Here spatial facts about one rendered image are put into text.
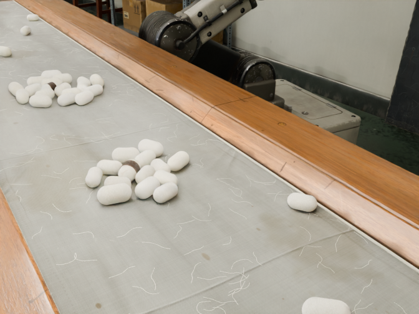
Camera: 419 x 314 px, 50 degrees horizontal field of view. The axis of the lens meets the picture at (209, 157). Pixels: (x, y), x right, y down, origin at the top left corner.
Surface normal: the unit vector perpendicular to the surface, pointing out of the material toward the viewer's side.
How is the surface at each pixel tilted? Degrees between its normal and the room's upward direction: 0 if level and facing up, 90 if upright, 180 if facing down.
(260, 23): 91
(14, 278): 0
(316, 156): 0
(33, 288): 0
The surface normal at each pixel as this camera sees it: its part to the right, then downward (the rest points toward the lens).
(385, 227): -0.58, -0.44
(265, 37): -0.78, 0.28
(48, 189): 0.02, -0.88
